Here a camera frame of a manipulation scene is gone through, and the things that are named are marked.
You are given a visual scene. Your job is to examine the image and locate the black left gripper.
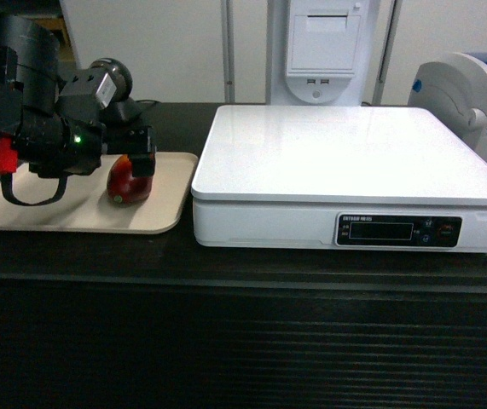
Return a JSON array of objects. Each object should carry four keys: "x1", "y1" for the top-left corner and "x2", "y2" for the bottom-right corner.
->
[{"x1": 13, "y1": 67, "x2": 156, "y2": 178}]

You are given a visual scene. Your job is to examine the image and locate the dark red mango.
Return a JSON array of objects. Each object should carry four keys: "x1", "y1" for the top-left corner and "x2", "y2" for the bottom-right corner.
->
[{"x1": 106, "y1": 155, "x2": 154, "y2": 205}]

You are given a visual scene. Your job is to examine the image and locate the white checkout scale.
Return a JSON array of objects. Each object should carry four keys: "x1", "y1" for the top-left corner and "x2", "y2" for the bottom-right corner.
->
[{"x1": 191, "y1": 106, "x2": 487, "y2": 253}]

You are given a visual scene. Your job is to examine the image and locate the black slatted checkout counter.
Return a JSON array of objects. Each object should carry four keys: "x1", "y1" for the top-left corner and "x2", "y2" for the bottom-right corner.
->
[{"x1": 0, "y1": 104, "x2": 487, "y2": 408}]

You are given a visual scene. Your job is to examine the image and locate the beige plastic tray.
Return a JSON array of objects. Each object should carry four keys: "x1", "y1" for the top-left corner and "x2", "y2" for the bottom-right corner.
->
[{"x1": 0, "y1": 152, "x2": 198, "y2": 234}]

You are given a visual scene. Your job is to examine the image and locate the black barcode scanner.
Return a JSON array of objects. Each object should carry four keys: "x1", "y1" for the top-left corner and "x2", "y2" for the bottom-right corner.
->
[{"x1": 90, "y1": 58, "x2": 142, "y2": 125}]

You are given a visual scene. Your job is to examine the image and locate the white receipt printer kiosk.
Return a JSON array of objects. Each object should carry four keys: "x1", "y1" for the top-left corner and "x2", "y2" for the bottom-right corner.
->
[{"x1": 265, "y1": 0, "x2": 380, "y2": 107}]

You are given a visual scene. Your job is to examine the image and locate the white blue label printer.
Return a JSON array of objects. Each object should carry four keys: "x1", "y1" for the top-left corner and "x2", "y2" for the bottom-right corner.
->
[{"x1": 408, "y1": 52, "x2": 487, "y2": 162}]

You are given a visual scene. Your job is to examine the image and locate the black looped cable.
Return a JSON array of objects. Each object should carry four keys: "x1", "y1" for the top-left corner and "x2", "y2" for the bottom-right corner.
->
[{"x1": 0, "y1": 172, "x2": 68, "y2": 207}]

